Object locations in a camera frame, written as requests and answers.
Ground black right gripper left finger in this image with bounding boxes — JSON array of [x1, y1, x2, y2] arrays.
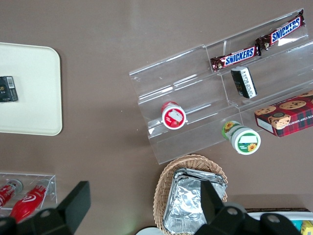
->
[[0, 181, 91, 235]]

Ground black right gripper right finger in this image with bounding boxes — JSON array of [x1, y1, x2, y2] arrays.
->
[[195, 181, 301, 235]]

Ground woven wicker basket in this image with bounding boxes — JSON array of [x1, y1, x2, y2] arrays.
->
[[153, 154, 229, 233]]

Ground cream rectangular plastic tray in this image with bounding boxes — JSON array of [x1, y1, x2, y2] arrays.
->
[[0, 42, 63, 137]]

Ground clear acrylic bottle holder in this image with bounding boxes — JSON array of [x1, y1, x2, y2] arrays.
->
[[0, 172, 58, 217]]

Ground stacked aluminium foil trays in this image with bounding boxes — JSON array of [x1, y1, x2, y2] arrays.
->
[[163, 168, 228, 235]]

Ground red plastic drink bottle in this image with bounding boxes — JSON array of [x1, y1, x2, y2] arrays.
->
[[9, 179, 51, 223], [0, 179, 24, 209]]

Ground white round plate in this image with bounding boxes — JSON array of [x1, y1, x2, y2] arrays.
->
[[135, 227, 160, 235]]

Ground white plastic bin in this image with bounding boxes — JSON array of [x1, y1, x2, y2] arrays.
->
[[244, 208, 313, 235]]

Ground green sunflower yogurt cup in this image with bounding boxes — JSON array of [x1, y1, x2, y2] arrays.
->
[[221, 120, 262, 156]]

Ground red strawberry yogurt cup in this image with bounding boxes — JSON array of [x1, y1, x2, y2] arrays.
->
[[161, 101, 189, 130]]

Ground red plaid cookie box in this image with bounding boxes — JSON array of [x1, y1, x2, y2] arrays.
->
[[254, 90, 313, 138]]

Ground black Face tissue pack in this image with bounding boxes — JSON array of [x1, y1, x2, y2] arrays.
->
[[0, 75, 19, 104]]

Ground clear acrylic tiered display shelf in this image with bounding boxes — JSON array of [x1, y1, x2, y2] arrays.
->
[[129, 8, 313, 165]]

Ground brown Snickers chocolate bar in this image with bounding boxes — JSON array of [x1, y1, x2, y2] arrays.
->
[[255, 14, 307, 51], [210, 46, 263, 73]]

